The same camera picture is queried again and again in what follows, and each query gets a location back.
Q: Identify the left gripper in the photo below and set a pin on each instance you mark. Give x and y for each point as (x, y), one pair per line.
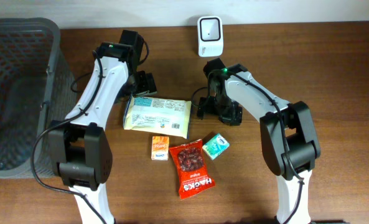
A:
(145, 86)

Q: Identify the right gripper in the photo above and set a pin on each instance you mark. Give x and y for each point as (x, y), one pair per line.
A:
(229, 112)

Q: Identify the green tissue packet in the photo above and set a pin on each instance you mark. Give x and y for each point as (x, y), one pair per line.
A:
(215, 146)

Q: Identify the yellow cleaning sheet package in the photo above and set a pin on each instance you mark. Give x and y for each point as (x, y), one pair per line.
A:
(158, 115)

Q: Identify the small orange white packet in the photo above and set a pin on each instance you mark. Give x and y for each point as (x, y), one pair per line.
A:
(160, 148)

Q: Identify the red Hacks candy bag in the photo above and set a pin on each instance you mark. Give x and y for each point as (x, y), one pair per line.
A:
(191, 168)

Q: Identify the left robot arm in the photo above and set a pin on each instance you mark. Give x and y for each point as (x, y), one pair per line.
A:
(79, 150)

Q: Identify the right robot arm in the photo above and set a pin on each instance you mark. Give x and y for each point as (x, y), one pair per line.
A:
(289, 141)

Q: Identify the white barcode scanner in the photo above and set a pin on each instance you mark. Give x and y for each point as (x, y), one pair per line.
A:
(210, 36)

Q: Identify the grey plastic mesh basket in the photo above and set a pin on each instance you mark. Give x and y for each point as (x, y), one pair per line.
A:
(35, 81)

